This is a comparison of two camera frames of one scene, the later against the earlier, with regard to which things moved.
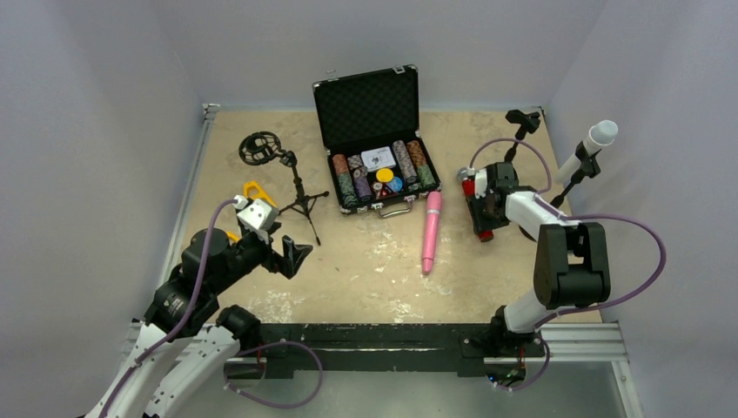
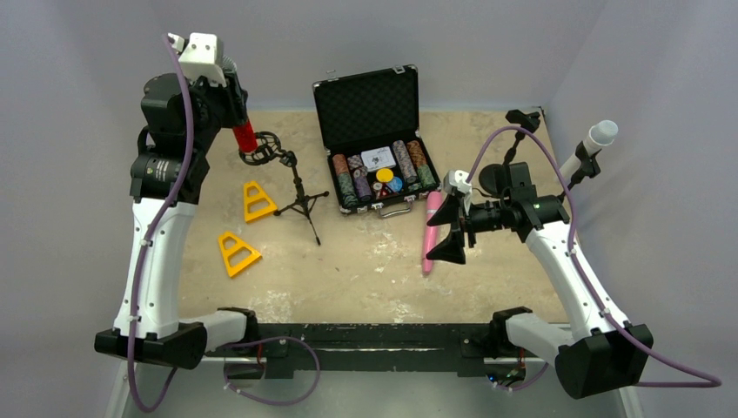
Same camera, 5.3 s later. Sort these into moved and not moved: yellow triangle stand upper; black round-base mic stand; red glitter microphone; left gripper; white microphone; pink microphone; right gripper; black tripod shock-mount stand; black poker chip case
Moved: red glitter microphone; left gripper; right gripper
Not moved: black round-base mic stand; black tripod shock-mount stand; black poker chip case; white microphone; yellow triangle stand upper; pink microphone
